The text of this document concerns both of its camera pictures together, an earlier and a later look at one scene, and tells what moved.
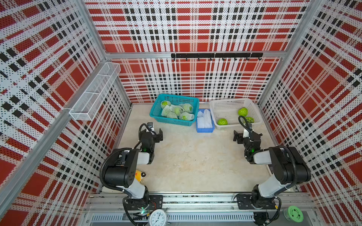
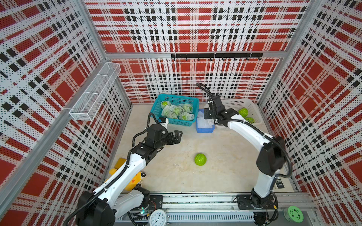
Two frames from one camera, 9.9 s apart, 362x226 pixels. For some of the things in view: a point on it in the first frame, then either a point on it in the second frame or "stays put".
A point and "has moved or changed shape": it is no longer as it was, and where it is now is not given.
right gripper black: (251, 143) to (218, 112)
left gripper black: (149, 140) to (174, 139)
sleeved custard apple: (177, 110) stays put
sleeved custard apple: (171, 115) stays put
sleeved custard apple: (164, 103) stays put
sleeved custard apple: (187, 108) stays put
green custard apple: (222, 121) has moved or changed shape
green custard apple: (250, 119) stays put
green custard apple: (242, 111) stays put
